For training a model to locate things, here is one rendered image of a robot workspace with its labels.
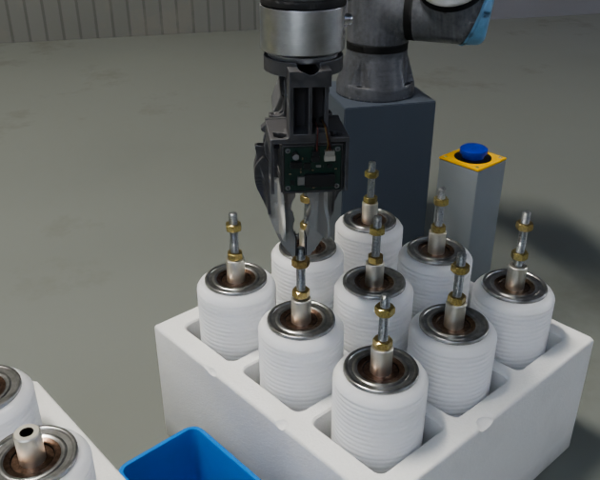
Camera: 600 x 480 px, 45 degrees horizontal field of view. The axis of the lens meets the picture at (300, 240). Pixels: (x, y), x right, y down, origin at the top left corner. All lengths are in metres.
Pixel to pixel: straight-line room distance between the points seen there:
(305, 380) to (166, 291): 0.60
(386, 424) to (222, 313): 0.25
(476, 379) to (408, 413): 0.12
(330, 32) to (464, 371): 0.38
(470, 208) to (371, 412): 0.46
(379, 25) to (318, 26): 0.73
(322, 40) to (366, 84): 0.75
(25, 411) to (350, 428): 0.31
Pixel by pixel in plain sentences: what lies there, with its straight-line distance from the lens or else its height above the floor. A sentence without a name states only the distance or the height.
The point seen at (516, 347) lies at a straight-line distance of 0.89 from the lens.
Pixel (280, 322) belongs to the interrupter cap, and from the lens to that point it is 0.80.
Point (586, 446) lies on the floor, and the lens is 1.09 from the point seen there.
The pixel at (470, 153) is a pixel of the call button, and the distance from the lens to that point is 1.07.
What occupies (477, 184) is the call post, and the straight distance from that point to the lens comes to 1.06.
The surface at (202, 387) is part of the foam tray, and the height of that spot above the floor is 0.14.
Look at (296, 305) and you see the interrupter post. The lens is 0.78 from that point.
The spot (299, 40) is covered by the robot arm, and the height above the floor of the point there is 0.57.
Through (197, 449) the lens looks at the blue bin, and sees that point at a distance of 0.89.
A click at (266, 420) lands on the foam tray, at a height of 0.17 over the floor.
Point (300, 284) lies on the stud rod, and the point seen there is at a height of 0.30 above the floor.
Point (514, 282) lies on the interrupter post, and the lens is 0.88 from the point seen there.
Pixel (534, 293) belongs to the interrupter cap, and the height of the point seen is 0.25.
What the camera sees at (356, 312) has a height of 0.24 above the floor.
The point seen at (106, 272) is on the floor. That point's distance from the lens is 1.43.
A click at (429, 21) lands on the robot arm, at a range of 1.33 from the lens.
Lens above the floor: 0.70
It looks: 28 degrees down
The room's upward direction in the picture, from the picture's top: straight up
